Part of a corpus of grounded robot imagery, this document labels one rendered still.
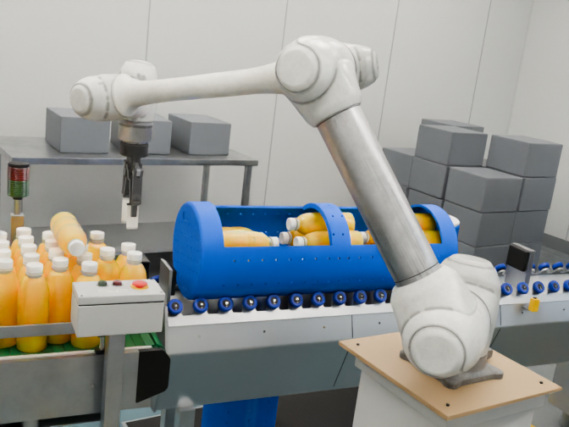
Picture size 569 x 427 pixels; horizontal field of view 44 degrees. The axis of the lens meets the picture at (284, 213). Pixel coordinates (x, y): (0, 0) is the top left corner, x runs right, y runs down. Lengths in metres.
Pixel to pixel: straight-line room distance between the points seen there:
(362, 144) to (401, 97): 5.24
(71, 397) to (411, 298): 0.91
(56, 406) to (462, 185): 4.03
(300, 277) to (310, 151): 4.12
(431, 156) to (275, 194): 1.37
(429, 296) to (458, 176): 4.04
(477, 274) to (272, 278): 0.66
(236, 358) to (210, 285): 0.26
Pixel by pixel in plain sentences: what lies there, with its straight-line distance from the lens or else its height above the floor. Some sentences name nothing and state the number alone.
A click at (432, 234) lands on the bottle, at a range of 2.35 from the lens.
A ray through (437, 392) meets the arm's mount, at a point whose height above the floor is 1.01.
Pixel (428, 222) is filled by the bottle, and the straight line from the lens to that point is 2.39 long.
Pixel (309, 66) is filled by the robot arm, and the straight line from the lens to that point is 1.39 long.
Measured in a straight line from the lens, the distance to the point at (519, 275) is 2.74.
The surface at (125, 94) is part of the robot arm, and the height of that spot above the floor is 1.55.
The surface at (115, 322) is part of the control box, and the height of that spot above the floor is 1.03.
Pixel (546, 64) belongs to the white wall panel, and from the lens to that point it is 7.58.
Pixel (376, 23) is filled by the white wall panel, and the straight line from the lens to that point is 6.39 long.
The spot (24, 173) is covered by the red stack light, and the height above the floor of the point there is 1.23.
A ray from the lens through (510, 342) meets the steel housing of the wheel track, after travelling 2.70.
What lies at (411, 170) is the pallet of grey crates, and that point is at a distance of 5.81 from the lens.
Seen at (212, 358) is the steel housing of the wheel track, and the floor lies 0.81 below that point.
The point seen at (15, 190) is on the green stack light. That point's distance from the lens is 2.26.
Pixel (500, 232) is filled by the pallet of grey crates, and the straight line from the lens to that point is 5.52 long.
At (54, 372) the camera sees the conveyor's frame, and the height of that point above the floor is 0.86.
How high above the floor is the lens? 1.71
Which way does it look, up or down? 14 degrees down
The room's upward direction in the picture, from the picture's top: 7 degrees clockwise
